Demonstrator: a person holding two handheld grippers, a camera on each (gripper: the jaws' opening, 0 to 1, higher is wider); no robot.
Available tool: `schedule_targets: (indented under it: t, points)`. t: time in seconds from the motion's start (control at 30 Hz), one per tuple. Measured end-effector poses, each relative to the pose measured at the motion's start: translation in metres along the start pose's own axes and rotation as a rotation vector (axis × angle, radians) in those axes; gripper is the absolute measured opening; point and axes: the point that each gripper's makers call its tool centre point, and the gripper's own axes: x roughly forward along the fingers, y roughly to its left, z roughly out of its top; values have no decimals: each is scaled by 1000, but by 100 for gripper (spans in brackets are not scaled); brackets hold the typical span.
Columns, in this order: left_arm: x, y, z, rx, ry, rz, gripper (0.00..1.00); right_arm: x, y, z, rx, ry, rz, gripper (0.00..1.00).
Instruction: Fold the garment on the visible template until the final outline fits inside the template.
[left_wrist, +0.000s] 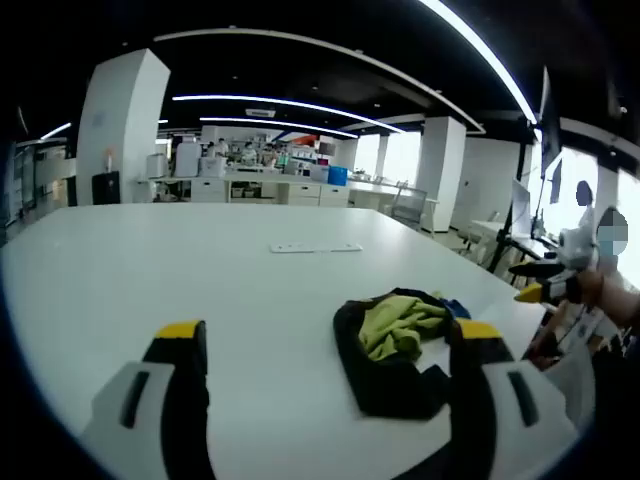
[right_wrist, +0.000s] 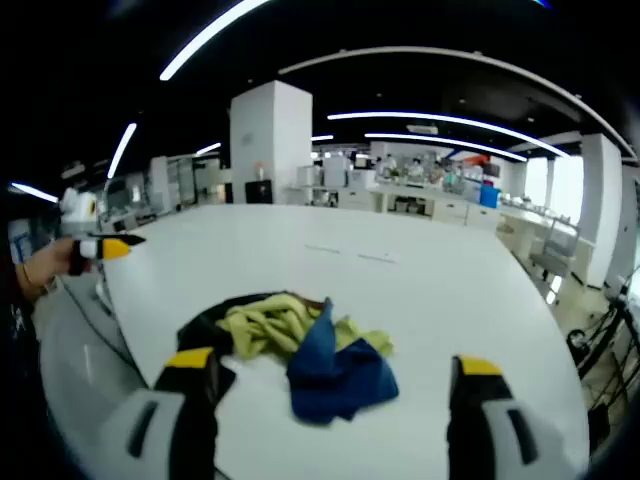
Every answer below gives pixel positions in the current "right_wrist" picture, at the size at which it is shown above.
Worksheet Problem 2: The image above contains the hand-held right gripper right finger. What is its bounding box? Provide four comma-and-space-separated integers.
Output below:
446, 353, 576, 480

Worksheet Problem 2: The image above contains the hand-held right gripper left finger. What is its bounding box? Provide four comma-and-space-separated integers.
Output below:
94, 346, 221, 480

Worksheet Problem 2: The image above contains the yellow and blue garment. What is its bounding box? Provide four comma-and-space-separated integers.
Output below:
175, 289, 401, 426

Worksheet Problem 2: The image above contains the person's left hand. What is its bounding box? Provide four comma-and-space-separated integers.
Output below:
29, 238, 96, 290

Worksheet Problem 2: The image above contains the person's black printed shirt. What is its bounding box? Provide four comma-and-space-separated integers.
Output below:
0, 294, 44, 381

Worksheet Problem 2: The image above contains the black low cabinet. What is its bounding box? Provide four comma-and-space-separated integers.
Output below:
244, 179, 274, 205

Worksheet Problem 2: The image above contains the black tripod stand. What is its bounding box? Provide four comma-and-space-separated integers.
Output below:
574, 267, 640, 401

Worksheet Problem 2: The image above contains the grey office chair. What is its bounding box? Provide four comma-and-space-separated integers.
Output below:
528, 219, 581, 296

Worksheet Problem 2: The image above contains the long white lab counter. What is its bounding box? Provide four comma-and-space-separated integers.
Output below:
372, 182, 501, 229

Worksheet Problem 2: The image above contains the white box appliance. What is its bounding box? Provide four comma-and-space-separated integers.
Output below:
322, 157, 351, 189

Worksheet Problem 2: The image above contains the long white ceiling light strip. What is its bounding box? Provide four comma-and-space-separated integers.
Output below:
327, 110, 571, 159
364, 131, 529, 163

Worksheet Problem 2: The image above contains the thin dark cable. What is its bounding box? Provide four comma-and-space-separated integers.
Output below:
58, 277, 149, 381

